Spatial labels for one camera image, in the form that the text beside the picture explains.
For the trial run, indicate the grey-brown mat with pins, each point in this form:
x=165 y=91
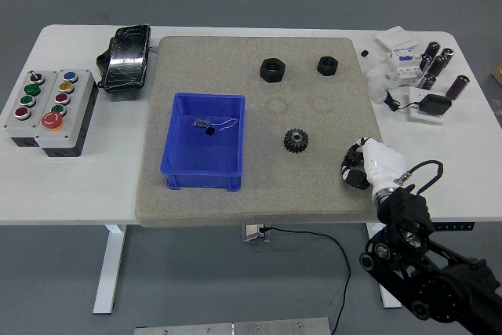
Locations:
x=255 y=194

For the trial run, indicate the large black hex nut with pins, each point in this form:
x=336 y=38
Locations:
x=266 y=74

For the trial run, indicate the grey emergency-stop button box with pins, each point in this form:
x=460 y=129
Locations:
x=74 y=115

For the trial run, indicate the silver metal plate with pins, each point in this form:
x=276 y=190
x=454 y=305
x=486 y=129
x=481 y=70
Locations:
x=235 y=328

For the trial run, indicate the dark cylindrical capacitor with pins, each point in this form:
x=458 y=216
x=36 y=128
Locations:
x=428 y=81
x=438 y=65
x=447 y=53
x=432 y=49
x=458 y=87
x=425 y=62

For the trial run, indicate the tiny black nut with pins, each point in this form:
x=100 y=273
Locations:
x=210 y=131

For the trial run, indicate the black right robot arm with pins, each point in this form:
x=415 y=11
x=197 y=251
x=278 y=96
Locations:
x=439 y=284

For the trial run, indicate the white circuit breaker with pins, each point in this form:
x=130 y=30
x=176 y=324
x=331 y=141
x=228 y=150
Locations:
x=406 y=70

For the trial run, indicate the silver floor socket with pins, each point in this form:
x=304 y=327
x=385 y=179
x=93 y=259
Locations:
x=253 y=233

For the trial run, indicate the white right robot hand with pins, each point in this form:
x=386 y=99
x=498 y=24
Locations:
x=382 y=160

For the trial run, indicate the blue plastic box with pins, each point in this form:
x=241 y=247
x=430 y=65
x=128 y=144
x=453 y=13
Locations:
x=204 y=154

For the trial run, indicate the white flat box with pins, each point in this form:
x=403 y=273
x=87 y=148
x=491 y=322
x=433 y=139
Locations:
x=396 y=38

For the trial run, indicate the small black hex nut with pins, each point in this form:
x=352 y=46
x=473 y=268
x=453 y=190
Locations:
x=323 y=69

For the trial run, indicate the brown cardboard box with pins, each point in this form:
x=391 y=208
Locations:
x=498 y=72

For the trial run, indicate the black table control panel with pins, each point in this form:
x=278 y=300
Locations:
x=455 y=226

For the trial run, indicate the black gear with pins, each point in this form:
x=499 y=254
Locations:
x=295 y=143

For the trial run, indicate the black wrapped pedal device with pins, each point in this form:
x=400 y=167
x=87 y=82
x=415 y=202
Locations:
x=125 y=56

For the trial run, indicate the clear plastic bag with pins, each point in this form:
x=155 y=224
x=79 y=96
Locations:
x=377 y=82

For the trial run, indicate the grey four-button control box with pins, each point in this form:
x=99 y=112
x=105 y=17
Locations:
x=15 y=121

